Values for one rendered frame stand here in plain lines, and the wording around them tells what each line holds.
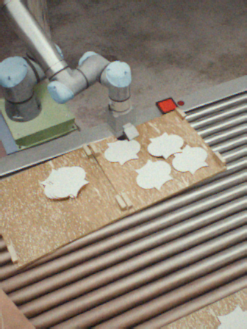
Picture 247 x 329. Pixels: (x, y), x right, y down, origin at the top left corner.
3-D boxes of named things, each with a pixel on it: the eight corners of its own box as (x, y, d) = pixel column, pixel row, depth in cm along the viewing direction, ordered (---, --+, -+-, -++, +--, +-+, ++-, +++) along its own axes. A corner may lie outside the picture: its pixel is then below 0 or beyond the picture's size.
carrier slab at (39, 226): (-16, 191, 150) (-17, 189, 149) (85, 147, 161) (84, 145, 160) (17, 270, 130) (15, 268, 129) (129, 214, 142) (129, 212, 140)
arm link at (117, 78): (117, 55, 129) (136, 67, 125) (118, 81, 138) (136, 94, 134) (98, 67, 126) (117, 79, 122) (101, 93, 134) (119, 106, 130)
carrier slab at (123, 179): (87, 147, 161) (87, 145, 160) (176, 111, 172) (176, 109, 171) (129, 215, 142) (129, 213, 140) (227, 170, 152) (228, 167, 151)
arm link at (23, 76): (-3, 92, 164) (-13, 64, 153) (24, 76, 170) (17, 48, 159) (15, 106, 159) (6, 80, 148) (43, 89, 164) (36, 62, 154)
